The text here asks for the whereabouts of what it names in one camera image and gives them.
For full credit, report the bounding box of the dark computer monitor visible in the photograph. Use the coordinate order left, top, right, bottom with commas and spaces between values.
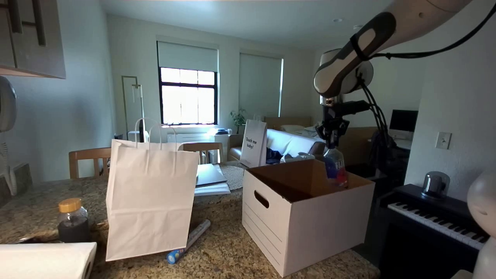
387, 107, 419, 133

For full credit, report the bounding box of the tall white roller blind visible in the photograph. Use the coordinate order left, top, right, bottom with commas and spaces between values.
236, 51, 284, 122

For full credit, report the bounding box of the white flat container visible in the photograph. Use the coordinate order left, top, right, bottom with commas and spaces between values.
0, 240, 98, 279

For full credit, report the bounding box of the large brown cardboard box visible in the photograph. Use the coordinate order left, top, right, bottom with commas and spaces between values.
337, 124, 381, 167

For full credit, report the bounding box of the black digital piano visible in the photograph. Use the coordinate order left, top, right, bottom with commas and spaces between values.
377, 183, 491, 279

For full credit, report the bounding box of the grey tube with blue end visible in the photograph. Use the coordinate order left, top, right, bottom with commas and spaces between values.
164, 218, 213, 266

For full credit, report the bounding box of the stack of papers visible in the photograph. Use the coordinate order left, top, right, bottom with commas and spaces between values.
193, 163, 232, 200

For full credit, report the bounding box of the glass jar with cork lid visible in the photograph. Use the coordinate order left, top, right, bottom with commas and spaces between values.
55, 197, 92, 243

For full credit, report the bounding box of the white sign board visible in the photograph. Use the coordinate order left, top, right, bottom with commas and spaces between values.
238, 118, 269, 169

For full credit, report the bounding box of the thin metal floor stand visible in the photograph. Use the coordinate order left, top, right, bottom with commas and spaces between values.
119, 74, 147, 144

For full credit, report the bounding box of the white wall light switch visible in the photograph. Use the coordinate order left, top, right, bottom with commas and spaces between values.
433, 130, 453, 152

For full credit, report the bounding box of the white cardboard storage box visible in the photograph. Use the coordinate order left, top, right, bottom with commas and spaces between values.
240, 158, 376, 279

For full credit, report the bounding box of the black office chair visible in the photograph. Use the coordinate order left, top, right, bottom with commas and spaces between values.
371, 130, 410, 183

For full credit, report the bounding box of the white paper bag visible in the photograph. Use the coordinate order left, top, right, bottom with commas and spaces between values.
103, 116, 202, 263

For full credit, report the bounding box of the black framed window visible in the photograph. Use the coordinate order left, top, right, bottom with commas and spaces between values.
157, 66, 218, 127

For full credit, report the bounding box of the shiny metal pot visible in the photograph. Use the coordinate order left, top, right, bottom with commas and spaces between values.
419, 170, 450, 200

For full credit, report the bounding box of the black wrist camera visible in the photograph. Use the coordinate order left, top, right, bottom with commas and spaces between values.
329, 99, 373, 118

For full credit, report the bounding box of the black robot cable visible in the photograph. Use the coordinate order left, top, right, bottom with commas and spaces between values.
356, 3, 496, 156

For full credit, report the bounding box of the grey wall cabinet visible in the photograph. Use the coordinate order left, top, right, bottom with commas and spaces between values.
0, 0, 67, 80

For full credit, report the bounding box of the green house plant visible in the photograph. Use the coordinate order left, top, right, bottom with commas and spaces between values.
229, 108, 247, 138

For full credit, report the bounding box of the clear bottle with blue cap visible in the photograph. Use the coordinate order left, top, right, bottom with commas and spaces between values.
322, 145, 350, 189

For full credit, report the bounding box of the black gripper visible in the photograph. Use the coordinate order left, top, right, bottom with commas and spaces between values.
314, 101, 353, 152

